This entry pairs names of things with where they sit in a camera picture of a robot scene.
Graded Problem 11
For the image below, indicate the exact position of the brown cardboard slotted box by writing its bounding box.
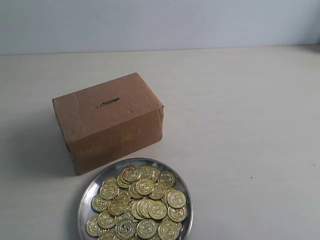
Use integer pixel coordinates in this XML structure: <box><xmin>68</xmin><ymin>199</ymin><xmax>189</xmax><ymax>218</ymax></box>
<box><xmin>52</xmin><ymin>72</ymin><xmax>164</xmax><ymax>175</ymax></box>

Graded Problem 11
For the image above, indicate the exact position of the gold coin top middle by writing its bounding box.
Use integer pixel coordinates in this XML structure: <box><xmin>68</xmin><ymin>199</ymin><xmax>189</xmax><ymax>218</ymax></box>
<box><xmin>138</xmin><ymin>166</ymin><xmax>160</xmax><ymax>183</ymax></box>

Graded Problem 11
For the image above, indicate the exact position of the gold coin top right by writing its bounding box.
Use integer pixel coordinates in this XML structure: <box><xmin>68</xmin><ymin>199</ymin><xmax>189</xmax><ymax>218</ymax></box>
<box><xmin>157</xmin><ymin>171</ymin><xmax>176</xmax><ymax>188</ymax></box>

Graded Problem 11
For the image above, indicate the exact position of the gold coin top left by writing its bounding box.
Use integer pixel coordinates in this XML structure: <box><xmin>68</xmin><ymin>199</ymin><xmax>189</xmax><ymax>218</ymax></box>
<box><xmin>121</xmin><ymin>165</ymin><xmax>140</xmax><ymax>183</ymax></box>

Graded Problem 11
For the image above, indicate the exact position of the gold coin centre raised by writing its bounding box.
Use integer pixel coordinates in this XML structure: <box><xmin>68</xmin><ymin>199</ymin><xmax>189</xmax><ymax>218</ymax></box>
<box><xmin>135</xmin><ymin>179</ymin><xmax>153</xmax><ymax>196</ymax></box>

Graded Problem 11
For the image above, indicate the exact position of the gold coin right edge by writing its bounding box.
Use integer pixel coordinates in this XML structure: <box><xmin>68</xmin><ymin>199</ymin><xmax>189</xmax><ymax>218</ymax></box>
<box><xmin>166</xmin><ymin>190</ymin><xmax>187</xmax><ymax>209</ymax></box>

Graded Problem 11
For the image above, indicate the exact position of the gold coin left upper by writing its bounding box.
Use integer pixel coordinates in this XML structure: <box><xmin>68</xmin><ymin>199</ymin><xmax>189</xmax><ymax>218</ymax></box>
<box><xmin>99</xmin><ymin>182</ymin><xmax>119</xmax><ymax>200</ymax></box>

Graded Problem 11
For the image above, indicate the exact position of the gold coin centre lower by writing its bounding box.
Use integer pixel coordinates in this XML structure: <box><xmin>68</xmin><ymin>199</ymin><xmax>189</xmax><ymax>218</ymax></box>
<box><xmin>148</xmin><ymin>201</ymin><xmax>168</xmax><ymax>220</ymax></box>

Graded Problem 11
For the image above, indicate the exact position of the gold coin dark centre left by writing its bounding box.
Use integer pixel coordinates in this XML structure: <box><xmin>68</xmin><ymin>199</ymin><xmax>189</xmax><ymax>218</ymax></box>
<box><xmin>108</xmin><ymin>199</ymin><xmax>128</xmax><ymax>216</ymax></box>

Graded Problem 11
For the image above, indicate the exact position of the gold coin lower right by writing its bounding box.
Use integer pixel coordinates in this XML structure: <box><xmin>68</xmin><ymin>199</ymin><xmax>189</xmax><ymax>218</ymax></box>
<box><xmin>167</xmin><ymin>206</ymin><xmax>188</xmax><ymax>223</ymax></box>

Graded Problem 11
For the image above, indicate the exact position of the gold coin far left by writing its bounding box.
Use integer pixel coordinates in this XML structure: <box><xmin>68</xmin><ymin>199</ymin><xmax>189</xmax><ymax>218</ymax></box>
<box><xmin>91</xmin><ymin>194</ymin><xmax>111</xmax><ymax>213</ymax></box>

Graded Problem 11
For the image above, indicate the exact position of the gold coin bottom centre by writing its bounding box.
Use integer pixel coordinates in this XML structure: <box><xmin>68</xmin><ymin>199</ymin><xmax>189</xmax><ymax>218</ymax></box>
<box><xmin>136</xmin><ymin>219</ymin><xmax>158</xmax><ymax>239</ymax></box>

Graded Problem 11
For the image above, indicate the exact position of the gold coin bottom right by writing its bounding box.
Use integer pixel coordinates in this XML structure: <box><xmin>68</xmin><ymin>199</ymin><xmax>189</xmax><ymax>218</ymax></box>
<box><xmin>158</xmin><ymin>221</ymin><xmax>179</xmax><ymax>240</ymax></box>

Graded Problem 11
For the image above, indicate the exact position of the round steel plate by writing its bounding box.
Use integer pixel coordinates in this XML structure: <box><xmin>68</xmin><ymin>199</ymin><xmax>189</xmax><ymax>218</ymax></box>
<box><xmin>77</xmin><ymin>157</ymin><xmax>194</xmax><ymax>240</ymax></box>

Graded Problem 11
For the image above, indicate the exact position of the gold coin bottom left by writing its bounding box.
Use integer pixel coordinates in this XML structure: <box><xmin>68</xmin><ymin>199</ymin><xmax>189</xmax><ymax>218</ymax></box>
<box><xmin>86</xmin><ymin>215</ymin><xmax>100</xmax><ymax>237</ymax></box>

